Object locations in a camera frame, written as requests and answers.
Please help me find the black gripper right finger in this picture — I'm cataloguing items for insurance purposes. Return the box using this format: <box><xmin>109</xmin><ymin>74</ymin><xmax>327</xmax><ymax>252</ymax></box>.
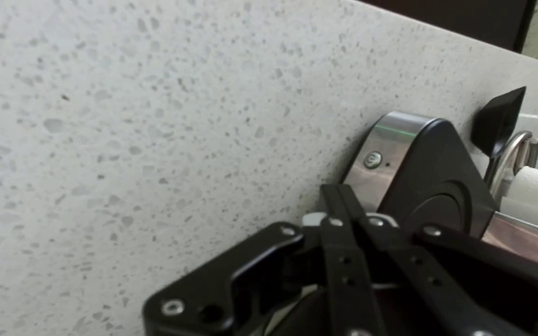
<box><xmin>346</xmin><ymin>185</ymin><xmax>538</xmax><ymax>336</ymax></box>

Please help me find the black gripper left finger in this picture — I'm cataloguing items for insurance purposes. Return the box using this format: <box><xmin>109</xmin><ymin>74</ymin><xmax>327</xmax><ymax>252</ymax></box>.
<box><xmin>142</xmin><ymin>183</ymin><xmax>389</xmax><ymax>336</ymax></box>

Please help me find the black steel coffee machine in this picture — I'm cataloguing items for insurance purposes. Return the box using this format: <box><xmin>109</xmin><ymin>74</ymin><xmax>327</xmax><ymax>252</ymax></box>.
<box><xmin>340</xmin><ymin>110</ymin><xmax>538</xmax><ymax>276</ymax></box>

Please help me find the metal paper towel holder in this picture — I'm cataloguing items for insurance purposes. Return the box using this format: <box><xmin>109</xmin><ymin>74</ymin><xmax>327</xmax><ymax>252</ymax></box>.
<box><xmin>484</xmin><ymin>129</ymin><xmax>538</xmax><ymax>196</ymax></box>

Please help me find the black power plug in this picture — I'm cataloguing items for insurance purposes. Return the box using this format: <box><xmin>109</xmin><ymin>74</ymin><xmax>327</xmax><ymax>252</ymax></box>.
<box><xmin>469</xmin><ymin>84</ymin><xmax>529</xmax><ymax>158</ymax></box>

